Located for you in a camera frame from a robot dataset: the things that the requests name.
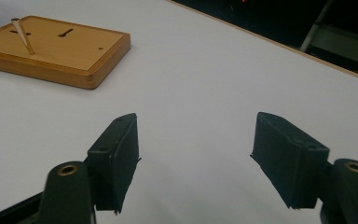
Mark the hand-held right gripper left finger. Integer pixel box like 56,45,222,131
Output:
87,112,142,216

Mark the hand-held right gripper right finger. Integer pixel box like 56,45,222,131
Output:
250,111,331,210

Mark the wooden framed slate box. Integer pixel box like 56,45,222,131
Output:
0,15,131,91

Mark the wooden peg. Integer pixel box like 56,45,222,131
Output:
10,18,35,56

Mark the grey metal stand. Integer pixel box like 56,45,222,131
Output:
299,0,358,70

